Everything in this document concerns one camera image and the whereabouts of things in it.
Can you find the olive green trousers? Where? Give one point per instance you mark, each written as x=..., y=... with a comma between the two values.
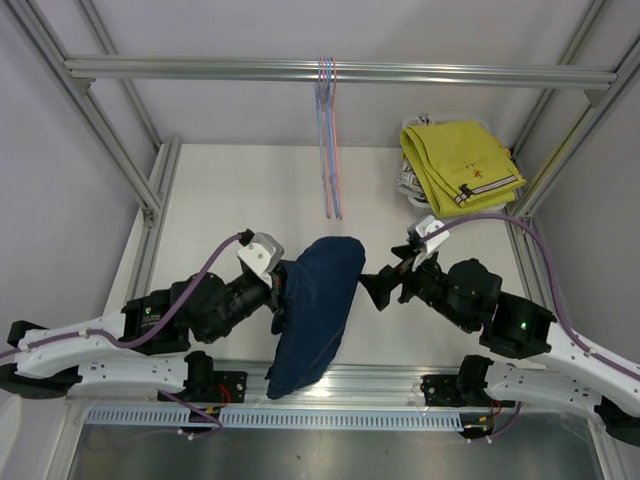
x=460, y=165

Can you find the aluminium frame right post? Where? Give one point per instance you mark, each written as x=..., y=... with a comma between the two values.
x=563, y=122

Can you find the black white print trousers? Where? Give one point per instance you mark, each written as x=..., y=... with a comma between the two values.
x=407, y=181

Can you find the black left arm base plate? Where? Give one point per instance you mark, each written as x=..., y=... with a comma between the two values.
x=222, y=387

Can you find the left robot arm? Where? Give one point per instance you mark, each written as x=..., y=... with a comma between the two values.
x=146, y=343

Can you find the pink hanger of navy trousers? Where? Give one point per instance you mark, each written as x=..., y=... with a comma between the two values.
x=335, y=155

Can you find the white plastic basket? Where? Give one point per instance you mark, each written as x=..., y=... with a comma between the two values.
x=410, y=200

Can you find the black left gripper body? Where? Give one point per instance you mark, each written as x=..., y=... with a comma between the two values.
x=276, y=296

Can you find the aluminium frame left post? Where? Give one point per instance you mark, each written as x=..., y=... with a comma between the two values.
x=152, y=193

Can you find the blue hanger of yellow trousers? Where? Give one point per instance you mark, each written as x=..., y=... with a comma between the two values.
x=318, y=94

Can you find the aluminium hanging rail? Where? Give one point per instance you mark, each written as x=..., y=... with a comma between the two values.
x=184, y=68

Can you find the white slotted cable duct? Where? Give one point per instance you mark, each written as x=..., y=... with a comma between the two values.
x=264, y=418

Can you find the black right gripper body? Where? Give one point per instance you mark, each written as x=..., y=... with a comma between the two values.
x=426, y=282

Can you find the navy blue trousers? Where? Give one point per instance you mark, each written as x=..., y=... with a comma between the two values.
x=318, y=294

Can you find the blue hanger of print trousers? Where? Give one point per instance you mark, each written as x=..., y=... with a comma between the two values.
x=330, y=84

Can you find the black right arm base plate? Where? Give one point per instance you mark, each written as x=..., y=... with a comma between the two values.
x=458, y=391

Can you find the aluminium frame post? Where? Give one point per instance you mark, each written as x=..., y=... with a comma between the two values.
x=563, y=122
x=152, y=193

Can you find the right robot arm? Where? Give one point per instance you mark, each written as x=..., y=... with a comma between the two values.
x=537, y=363

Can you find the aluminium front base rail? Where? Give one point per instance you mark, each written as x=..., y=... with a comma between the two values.
x=360, y=387

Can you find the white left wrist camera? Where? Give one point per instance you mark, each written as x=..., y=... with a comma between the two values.
x=260, y=253

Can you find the blue hanger of olive trousers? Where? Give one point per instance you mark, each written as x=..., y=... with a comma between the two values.
x=327, y=95

